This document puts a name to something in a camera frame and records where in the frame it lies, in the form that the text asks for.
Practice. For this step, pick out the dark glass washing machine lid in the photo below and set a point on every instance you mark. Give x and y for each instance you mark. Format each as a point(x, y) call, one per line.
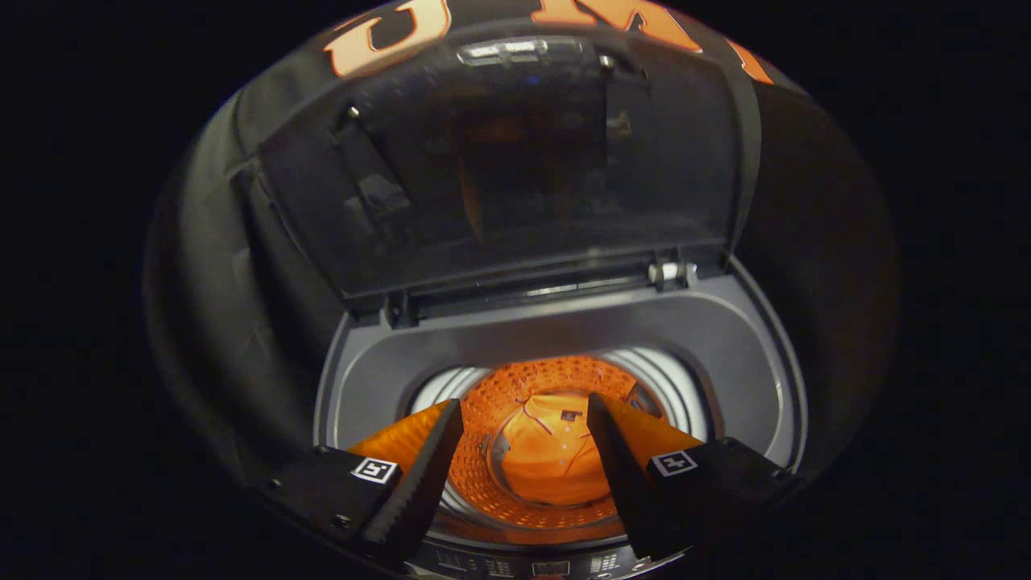
point(523, 161)

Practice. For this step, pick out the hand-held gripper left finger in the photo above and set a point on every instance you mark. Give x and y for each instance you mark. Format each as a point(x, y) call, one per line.
point(322, 491)

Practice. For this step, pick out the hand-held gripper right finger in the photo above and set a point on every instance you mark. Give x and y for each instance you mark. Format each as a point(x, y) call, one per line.
point(717, 487)

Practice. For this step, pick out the yellow polo shirt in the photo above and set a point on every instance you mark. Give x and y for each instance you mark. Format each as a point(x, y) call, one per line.
point(548, 459)

